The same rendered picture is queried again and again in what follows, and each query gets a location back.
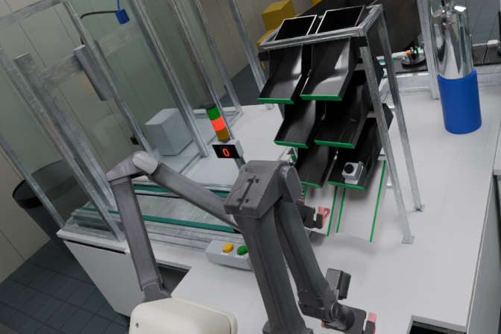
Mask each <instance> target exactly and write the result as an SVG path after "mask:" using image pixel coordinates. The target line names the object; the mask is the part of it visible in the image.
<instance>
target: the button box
mask: <svg viewBox="0 0 501 334"><path fill-rule="evenodd" d="M227 243H231V244H232V245H233V249H232V250H231V251H229V252H224V250H223V247H224V245H225V244H227ZM242 245H243V244H238V243H233V242H225V241H220V240H215V239H213V240H212V241H211V242H210V244H209V245H208V247H207V248H206V250H205V251H204V253H205V254H206V256H207V259H208V260H209V261H210V262H215V263H219V264H223V265H230V266H234V267H238V268H244V269H248V270H251V269H252V265H251V260H250V257H249V255H248V252H246V253H244V254H242V255H240V254H238V252H237V249H238V247H240V246H242ZM245 246H246V245H245Z"/></svg>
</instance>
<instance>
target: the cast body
mask: <svg viewBox="0 0 501 334"><path fill-rule="evenodd" d="M363 165H364V164H363V163H362V162H359V163H348V162H346V165H345V167H344V170H343V172H342V175H343V176H344V177H345V178H346V180H345V183H346V184H348V185H352V186H361V185H362V181H363V180H364V177H365V173H366V170H365V168H364V167H363Z"/></svg>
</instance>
